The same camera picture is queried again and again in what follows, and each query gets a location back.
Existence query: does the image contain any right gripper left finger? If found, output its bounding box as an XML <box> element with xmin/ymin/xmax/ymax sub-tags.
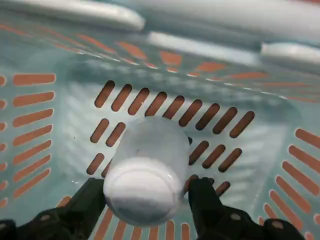
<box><xmin>0</xmin><ymin>177</ymin><xmax>106</xmax><ymax>240</ymax></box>

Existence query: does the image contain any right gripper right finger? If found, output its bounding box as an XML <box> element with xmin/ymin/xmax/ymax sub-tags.
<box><xmin>184</xmin><ymin>176</ymin><xmax>306</xmax><ymax>240</ymax></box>

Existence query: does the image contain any blue IKEA cup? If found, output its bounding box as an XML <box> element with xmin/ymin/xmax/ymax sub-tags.
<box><xmin>102</xmin><ymin>116</ymin><xmax>192</xmax><ymax>227</ymax></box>

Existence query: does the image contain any blue plastic basket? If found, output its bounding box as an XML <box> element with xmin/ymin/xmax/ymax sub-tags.
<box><xmin>0</xmin><ymin>0</ymin><xmax>320</xmax><ymax>240</ymax></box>

